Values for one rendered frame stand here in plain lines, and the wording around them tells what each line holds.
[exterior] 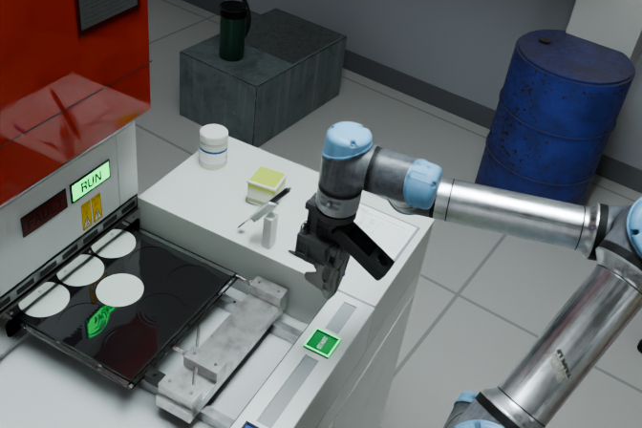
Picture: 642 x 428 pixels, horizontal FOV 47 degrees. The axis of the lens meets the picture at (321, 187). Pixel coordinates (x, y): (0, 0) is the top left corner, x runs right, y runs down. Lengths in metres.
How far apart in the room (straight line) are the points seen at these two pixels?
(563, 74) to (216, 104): 1.63
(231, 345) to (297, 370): 0.19
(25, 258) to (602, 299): 1.07
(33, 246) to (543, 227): 0.97
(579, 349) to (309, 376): 0.53
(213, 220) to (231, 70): 1.94
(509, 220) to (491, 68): 2.83
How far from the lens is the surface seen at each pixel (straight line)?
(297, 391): 1.42
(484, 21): 4.00
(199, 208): 1.77
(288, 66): 3.68
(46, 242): 1.61
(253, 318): 1.63
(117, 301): 1.65
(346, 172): 1.17
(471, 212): 1.28
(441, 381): 2.76
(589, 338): 1.14
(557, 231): 1.28
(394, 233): 1.76
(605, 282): 1.15
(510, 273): 3.27
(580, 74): 3.21
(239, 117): 3.63
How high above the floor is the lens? 2.08
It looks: 37 degrees down
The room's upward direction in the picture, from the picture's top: 8 degrees clockwise
